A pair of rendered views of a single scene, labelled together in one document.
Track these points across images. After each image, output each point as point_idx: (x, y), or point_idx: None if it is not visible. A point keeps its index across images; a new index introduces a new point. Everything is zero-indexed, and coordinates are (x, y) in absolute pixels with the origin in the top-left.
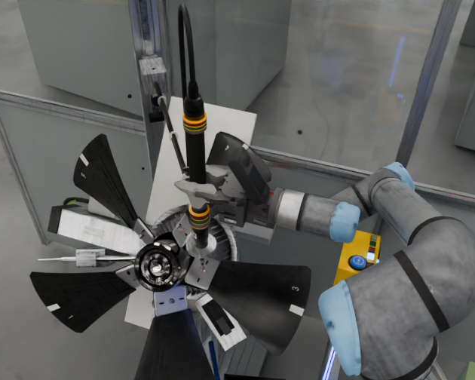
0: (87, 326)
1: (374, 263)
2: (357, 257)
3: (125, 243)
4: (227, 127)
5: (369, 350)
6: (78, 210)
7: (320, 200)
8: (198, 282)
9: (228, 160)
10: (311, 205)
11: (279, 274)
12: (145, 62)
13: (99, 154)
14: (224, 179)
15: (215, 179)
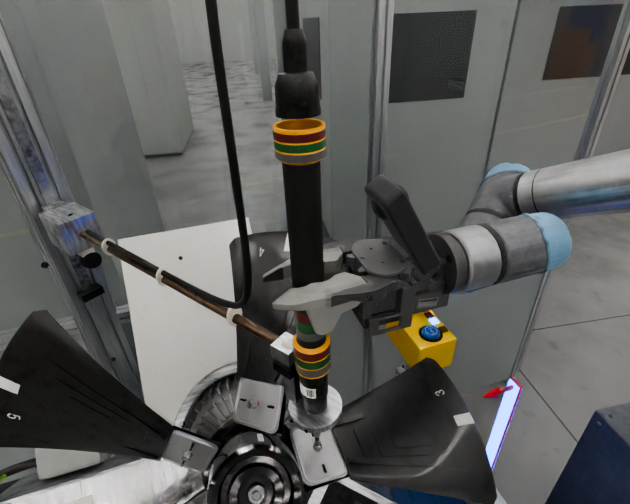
0: None
1: (443, 325)
2: (426, 328)
3: (144, 491)
4: (218, 248)
5: None
6: (18, 491)
7: (505, 221)
8: (327, 471)
9: (385, 198)
10: (506, 230)
11: (407, 386)
12: (50, 212)
13: (42, 355)
14: (349, 258)
15: (332, 268)
